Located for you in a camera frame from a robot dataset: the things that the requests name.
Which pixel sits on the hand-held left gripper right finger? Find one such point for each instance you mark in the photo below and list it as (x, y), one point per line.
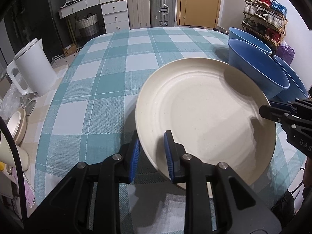
(169, 158)

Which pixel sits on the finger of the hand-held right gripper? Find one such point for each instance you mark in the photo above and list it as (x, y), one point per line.
(302, 107)
(275, 113)

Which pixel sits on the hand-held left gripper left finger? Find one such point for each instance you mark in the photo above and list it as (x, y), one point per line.
(134, 158)

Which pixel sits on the blue bowl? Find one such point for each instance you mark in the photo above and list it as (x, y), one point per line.
(256, 63)
(246, 35)
(292, 78)

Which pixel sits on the cream plate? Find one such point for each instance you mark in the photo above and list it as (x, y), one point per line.
(207, 117)

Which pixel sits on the purple plastic bag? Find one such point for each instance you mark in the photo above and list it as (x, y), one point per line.
(286, 53)

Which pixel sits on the teal checkered tablecloth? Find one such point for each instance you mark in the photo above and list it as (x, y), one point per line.
(97, 102)

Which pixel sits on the pile of dark shoes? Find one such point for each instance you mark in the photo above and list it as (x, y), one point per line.
(221, 31)

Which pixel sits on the wooden shoe rack with shoes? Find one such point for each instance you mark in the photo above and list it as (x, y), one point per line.
(265, 14)

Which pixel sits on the beige checkered table cover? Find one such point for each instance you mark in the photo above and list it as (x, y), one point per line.
(36, 126)

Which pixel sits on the pink printed packet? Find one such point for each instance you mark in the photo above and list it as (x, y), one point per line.
(24, 187)

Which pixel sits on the clear acrylic stand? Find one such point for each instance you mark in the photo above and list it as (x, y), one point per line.
(28, 106)

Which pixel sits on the cream cup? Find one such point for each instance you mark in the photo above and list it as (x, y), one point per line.
(14, 156)

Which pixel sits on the small cream bowl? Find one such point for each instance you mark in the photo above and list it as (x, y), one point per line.
(17, 126)

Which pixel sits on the small cardboard box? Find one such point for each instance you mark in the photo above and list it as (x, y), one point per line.
(70, 50)

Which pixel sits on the white electric kettle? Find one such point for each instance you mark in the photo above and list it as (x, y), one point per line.
(34, 70)

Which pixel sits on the tan wooden door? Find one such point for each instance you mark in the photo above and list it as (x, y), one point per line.
(199, 2)

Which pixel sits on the clear plastic bag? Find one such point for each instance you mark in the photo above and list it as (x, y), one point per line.
(9, 100)

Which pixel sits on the woven laundry basket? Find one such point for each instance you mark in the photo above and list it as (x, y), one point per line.
(87, 26)

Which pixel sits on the white desk with drawers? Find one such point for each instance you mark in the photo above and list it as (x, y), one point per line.
(114, 9)

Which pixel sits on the beige suitcase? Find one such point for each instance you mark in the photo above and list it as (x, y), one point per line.
(137, 7)

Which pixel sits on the silver suitcase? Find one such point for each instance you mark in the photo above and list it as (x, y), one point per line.
(162, 7)

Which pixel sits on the black fridge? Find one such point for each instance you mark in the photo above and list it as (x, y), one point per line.
(31, 17)

